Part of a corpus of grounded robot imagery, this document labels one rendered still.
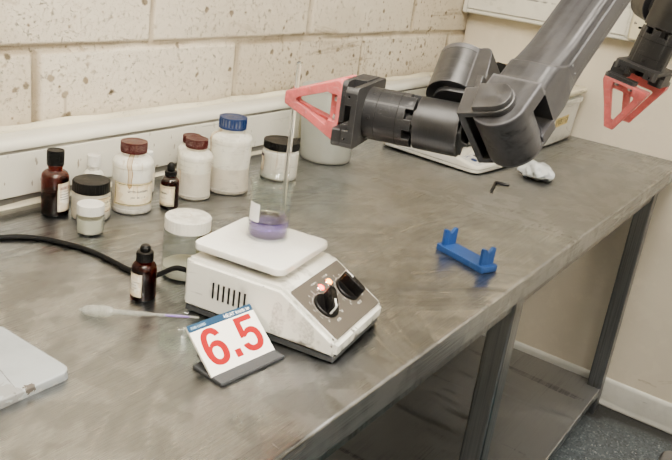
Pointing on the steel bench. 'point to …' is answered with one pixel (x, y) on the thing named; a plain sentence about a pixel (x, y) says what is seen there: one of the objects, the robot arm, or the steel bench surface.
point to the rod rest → (467, 253)
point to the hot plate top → (289, 256)
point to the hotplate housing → (268, 302)
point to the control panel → (352, 310)
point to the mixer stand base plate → (25, 369)
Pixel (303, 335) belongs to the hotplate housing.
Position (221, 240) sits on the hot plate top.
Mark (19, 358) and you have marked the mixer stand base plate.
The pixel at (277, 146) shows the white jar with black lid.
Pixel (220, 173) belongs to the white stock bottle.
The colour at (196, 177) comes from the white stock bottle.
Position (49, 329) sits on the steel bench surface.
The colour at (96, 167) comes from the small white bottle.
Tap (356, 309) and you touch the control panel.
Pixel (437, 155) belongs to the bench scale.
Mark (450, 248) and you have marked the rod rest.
